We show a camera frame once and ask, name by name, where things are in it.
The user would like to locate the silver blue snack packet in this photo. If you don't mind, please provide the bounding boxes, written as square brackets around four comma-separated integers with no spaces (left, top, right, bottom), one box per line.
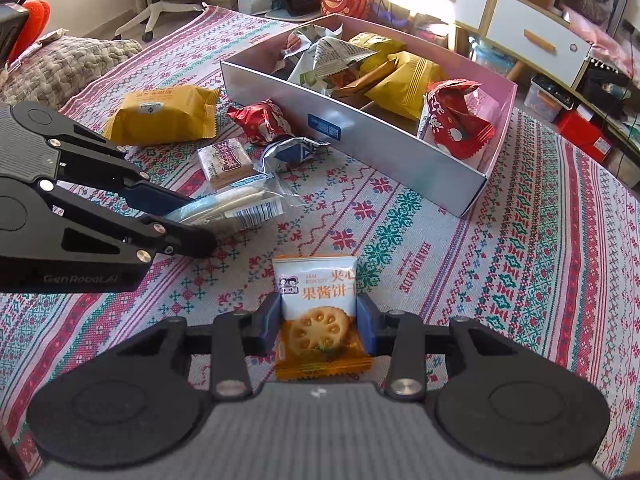
[252,135,332,177]

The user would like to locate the knitted beige cushion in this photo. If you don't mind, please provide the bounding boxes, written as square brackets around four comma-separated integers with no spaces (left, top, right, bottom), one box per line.
[0,35,144,112]

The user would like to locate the orange snack packet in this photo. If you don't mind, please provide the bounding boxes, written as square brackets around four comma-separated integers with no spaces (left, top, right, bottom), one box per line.
[330,57,402,99]

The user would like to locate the small yellow snack packet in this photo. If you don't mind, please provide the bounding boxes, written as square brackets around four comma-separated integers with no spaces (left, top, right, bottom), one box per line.
[347,32,394,57]

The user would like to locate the clear white pastry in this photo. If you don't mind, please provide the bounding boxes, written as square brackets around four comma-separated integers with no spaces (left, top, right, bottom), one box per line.
[162,173,304,235]

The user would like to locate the newsprint triangular packet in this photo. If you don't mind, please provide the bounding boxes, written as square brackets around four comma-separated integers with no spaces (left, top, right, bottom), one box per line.
[299,35,379,97]

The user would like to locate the clear packet brown square cake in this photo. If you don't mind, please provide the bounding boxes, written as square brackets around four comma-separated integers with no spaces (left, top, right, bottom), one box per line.
[196,137,257,192]

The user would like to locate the silver pink cardboard box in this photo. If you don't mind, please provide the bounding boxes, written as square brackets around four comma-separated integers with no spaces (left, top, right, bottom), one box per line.
[220,14,519,219]

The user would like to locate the orange red cloth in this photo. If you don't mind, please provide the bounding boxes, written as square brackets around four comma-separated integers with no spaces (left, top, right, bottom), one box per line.
[21,0,52,37]

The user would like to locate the patterned woven tablecloth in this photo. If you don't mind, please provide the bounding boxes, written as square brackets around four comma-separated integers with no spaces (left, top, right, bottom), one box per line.
[0,4,640,480]

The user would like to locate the red packet white print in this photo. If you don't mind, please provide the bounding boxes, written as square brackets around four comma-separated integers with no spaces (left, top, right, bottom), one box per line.
[416,79,488,161]

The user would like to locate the large yellow snack packet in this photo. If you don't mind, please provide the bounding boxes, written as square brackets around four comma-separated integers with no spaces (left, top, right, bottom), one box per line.
[102,84,222,148]

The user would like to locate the yellow ridged snack packet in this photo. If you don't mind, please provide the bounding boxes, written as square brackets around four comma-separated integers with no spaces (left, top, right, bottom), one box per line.
[364,52,447,122]

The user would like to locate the wooden cabinet white drawers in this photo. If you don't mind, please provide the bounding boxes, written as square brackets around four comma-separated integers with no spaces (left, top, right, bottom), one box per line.
[439,0,597,97]

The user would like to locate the pink cloth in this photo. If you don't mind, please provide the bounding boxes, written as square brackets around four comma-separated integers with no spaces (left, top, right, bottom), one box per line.
[564,9,637,77]

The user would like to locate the clear storage box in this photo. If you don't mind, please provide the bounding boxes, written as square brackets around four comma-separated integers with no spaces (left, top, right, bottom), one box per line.
[524,74,577,124]

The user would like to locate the plain red snack packet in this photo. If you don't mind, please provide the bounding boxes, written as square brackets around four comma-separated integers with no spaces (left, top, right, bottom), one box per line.
[225,98,294,148]

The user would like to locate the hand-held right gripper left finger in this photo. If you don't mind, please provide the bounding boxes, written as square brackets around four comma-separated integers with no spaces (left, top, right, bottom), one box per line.
[145,292,283,401]

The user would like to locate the red box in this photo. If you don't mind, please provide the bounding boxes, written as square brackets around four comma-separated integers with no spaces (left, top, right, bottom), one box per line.
[554,109,614,162]

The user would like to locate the white green snack packet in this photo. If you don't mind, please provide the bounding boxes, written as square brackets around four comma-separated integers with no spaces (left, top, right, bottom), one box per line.
[284,24,347,62]

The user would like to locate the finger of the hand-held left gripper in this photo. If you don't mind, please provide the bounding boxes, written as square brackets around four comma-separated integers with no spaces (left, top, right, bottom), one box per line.
[54,207,219,268]
[37,115,199,217]

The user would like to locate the orange white biscuit packet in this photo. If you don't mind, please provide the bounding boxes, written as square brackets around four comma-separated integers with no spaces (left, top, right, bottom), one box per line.
[272,254,374,382]

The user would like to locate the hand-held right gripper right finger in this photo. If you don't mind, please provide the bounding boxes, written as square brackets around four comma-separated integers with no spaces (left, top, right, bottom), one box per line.
[356,293,502,401]

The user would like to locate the black device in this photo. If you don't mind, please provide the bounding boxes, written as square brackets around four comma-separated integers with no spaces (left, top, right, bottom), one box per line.
[581,57,632,107]

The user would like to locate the blue water jug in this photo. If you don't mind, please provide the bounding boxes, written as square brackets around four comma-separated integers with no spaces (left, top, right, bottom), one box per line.
[469,35,517,77]

